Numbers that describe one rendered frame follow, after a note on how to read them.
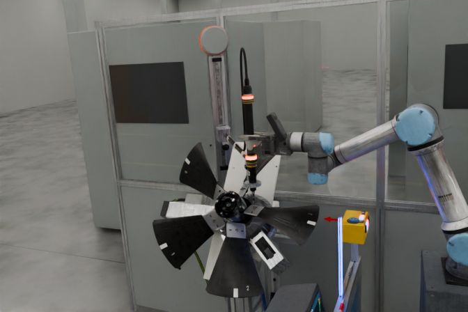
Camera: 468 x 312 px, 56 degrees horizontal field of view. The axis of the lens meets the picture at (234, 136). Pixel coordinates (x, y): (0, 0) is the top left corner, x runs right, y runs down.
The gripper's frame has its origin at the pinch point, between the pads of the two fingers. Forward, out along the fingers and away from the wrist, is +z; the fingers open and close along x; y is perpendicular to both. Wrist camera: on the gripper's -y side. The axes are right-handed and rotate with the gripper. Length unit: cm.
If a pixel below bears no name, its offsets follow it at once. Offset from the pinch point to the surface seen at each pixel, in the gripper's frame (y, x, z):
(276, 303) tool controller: 27, -66, -34
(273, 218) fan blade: 32.4, -4.4, -12.6
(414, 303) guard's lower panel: 107, 70, -64
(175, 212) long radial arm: 40, 7, 40
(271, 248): 47.0, -1.5, -10.5
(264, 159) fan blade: 12.8, 10.7, -4.5
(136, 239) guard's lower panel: 94, 71, 114
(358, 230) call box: 46, 21, -42
